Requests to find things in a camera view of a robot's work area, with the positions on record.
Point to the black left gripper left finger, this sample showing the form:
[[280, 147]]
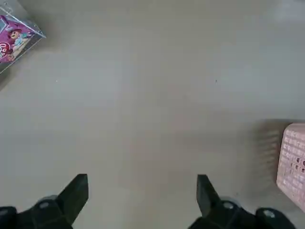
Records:
[[59, 210]]

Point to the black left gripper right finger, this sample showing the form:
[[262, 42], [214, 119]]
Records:
[[214, 212]]

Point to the purple cartoon snack packet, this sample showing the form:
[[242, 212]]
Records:
[[14, 38]]

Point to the pink perforated plastic basket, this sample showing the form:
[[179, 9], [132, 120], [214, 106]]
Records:
[[293, 155]]

